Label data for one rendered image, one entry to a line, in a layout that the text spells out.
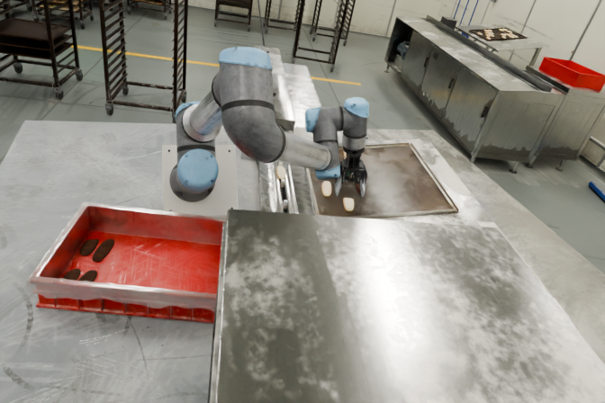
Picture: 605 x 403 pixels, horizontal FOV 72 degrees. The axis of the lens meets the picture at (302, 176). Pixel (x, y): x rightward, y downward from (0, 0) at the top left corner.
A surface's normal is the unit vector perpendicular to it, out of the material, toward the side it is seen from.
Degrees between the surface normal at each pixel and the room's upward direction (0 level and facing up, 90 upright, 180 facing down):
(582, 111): 90
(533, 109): 90
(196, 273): 0
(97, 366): 0
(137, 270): 0
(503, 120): 90
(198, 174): 55
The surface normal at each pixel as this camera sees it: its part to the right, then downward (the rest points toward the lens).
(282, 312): 0.17, -0.84
